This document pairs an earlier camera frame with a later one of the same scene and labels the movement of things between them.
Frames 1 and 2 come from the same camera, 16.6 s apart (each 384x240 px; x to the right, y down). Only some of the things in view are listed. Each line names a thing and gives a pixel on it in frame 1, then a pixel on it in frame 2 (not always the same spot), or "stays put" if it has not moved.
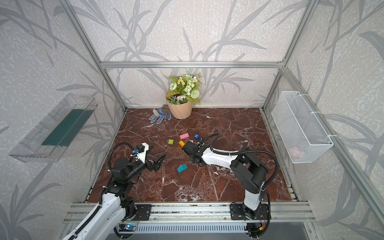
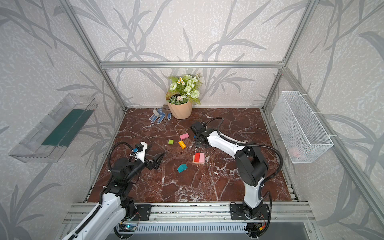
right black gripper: x=187 y=147 -> x=199 y=139
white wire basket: x=305 y=139 stays put
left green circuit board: x=127 y=227 stays put
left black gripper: x=150 y=164 stays put
